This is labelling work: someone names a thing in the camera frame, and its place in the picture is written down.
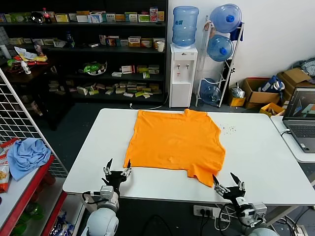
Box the yellow carton box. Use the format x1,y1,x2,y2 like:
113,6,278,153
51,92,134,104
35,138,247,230
228,95,247,108

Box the shiny dark round bowl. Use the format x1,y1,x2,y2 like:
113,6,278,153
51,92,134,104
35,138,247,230
31,11,44,24

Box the dark wooden table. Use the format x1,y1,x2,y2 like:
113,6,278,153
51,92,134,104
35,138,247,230
0,59,74,131

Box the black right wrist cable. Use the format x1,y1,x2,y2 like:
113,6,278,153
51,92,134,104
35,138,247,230
216,204,243,231

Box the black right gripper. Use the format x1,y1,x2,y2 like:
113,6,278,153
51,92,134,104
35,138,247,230
211,172,249,210

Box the dark blue hanging cloth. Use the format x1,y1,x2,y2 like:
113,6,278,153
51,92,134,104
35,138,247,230
231,22,246,42

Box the large white table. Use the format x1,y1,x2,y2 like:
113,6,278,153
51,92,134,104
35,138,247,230
63,108,315,227

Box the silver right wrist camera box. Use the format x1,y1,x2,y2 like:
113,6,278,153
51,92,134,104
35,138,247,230
250,202,268,223

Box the blue water jug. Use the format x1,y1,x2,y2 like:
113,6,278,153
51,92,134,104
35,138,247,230
206,34,234,62
210,3,243,34
171,6,199,48
199,78,222,104

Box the red white shelf cart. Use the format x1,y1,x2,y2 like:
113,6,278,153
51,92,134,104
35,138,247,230
0,154,86,236

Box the blue bag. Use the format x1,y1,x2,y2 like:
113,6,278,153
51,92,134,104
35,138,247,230
259,75,285,93

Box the small white bottle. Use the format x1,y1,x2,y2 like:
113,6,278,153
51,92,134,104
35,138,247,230
21,60,32,75

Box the blue snack package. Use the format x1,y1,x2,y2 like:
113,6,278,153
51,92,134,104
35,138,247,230
50,210,74,236

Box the yellow white paper packets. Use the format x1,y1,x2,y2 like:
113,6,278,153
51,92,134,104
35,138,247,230
14,46,48,62

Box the bowl with green fruit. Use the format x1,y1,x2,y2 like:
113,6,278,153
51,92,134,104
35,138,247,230
78,61,108,76

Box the white power strip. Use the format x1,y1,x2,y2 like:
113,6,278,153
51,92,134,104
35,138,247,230
193,205,221,218

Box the cardboard box with red rim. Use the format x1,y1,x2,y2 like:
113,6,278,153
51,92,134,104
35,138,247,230
242,77,281,109

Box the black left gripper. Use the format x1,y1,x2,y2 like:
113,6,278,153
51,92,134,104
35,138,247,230
101,158,133,195

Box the red white snack bag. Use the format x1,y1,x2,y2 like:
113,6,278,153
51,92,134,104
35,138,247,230
0,138,21,154

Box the white wire grid panel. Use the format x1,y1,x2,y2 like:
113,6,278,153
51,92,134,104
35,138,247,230
0,67,69,177

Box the white floor cable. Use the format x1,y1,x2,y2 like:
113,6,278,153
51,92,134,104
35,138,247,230
129,92,170,110

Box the orange chips bag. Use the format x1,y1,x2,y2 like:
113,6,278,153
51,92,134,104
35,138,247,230
0,153,11,194

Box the plain brown cardboard box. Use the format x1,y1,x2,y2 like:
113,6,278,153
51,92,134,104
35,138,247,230
277,68,315,99

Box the light blue crumpled cloth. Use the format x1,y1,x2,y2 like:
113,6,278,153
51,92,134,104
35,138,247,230
6,137,52,182

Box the white water dispenser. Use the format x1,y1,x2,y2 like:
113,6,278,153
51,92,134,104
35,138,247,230
169,43,199,108

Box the blue white medicine box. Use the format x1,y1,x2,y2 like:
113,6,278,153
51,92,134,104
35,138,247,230
88,13,103,24

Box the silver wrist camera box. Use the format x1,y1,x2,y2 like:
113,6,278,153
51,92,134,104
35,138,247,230
250,202,268,223
99,186,115,200

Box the green plastic bottle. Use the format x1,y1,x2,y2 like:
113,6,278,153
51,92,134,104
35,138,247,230
24,203,45,222

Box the blue drink bottle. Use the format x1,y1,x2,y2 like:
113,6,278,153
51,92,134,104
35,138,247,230
65,30,75,49

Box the silver foil bag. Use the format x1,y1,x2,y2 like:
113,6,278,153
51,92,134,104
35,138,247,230
231,82,246,98

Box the pile of grey blue clothes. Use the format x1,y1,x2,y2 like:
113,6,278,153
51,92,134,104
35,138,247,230
291,58,315,77

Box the white metal jug rack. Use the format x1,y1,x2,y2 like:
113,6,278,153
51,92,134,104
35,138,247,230
195,15,246,108

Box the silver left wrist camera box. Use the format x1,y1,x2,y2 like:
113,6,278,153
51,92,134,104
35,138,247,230
99,186,115,200

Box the orange t-shirt with white print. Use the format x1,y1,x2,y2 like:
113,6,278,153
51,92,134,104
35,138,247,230
123,109,226,188

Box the yellow orange medicine box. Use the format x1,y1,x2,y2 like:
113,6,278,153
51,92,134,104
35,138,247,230
127,36,142,47

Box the black shelving unit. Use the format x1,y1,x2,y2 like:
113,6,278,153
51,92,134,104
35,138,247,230
0,0,169,104

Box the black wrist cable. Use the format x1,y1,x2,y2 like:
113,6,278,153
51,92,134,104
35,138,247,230
82,191,101,205
216,204,243,231

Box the small yellow open box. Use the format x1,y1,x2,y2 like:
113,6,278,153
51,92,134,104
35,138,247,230
259,102,285,118

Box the grey open laptop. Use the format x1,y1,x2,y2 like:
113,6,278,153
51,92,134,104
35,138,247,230
282,86,315,153

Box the purple drink bottle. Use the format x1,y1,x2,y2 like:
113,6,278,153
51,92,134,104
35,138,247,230
33,40,44,57

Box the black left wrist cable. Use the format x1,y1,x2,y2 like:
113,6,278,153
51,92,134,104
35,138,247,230
82,191,101,205

